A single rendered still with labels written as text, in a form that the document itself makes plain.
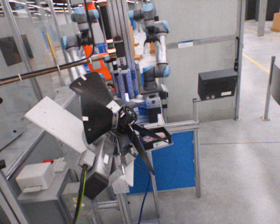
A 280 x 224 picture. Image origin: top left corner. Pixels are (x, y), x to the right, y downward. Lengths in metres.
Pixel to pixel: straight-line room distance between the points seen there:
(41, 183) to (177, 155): 1.13
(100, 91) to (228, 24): 2.33
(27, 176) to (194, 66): 2.50
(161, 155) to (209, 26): 1.91
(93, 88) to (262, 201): 1.85
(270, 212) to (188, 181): 0.74
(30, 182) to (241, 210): 1.76
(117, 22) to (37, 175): 1.48
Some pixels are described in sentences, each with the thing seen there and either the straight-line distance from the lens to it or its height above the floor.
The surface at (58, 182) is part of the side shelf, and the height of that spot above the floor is 0.86.
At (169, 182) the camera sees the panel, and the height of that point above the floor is 0.22.
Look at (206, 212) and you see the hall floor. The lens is 2.20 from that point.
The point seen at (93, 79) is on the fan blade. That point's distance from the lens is 1.27.
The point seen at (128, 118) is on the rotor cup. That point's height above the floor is 1.22.
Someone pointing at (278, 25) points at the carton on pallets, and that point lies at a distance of 13.32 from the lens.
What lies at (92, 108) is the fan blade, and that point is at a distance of 0.97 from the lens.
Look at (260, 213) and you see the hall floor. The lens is 2.28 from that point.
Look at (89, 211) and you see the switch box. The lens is 1.44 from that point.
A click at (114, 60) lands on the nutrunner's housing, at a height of 1.51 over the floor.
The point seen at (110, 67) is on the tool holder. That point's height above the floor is 1.48.
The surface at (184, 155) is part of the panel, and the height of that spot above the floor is 0.52.
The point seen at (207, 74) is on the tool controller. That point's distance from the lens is 1.65.
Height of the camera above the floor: 1.71
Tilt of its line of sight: 24 degrees down
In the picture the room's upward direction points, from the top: 9 degrees counter-clockwise
